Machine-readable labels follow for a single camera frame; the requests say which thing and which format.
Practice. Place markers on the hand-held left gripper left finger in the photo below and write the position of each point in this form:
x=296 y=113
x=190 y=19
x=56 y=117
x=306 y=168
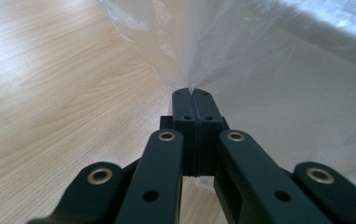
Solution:
x=185 y=124

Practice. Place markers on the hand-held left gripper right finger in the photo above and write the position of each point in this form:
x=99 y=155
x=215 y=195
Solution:
x=209 y=124

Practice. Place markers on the clear plastic bag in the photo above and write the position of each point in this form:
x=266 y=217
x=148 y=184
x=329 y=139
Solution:
x=216 y=37

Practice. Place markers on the white plastic trash bin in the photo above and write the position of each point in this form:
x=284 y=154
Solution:
x=306 y=118

